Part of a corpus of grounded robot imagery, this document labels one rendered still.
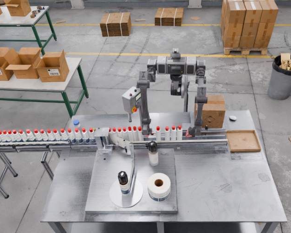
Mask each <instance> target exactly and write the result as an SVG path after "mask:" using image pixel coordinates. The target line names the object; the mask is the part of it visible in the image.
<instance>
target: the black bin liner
mask: <svg viewBox="0 0 291 233"><path fill-rule="evenodd" d="M280 65H281V55H279V56H277V57H275V58H274V60H273V69H274V70H276V71H277V72H280V73H283V74H285V75H289V76H291V71H290V70H285V69H282V68H280V67H279V66H280Z"/></svg>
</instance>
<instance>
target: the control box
mask: <svg viewBox="0 0 291 233"><path fill-rule="evenodd" d="M135 89H136V87H134V86H133V87H131V88H130V89H129V90H128V91H127V92H126V93H124V94H123V95H122V101H123V106H124V110H125V111H126V112H128V113H130V114H133V113H134V110H133V109H135V108H136V109H138V108H139V107H140V106H141V105H142V101H140V102H139V103H138V104H137V105H136V102H137V101H138V100H139V99H140V98H141V97H140V98H139V99H138V100H137V101H135V96H136V95H137V94H139V93H140V92H141V91H140V90H139V89H138V90H137V92H134V90H135ZM130 93H131V94H132V96H131V97H130V96H129V95H130Z"/></svg>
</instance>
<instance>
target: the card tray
mask: <svg viewBox="0 0 291 233"><path fill-rule="evenodd" d="M226 136H227V139H228V144H229V148H230V152H251V151H261V146H260V143H259V140H258V137H257V134H256V131H255V129H245V130H227V132H226Z"/></svg>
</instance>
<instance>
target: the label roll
mask: <svg viewBox="0 0 291 233"><path fill-rule="evenodd" d="M147 186H148V193H149V196H150V198H151V199H152V200H154V201H156V202H162V201H165V200H166V199H168V198H169V196H170V179H169V177H168V176H166V175H165V174H163V173H155V174H153V175H151V176H150V177H149V179H148V181H147Z"/></svg>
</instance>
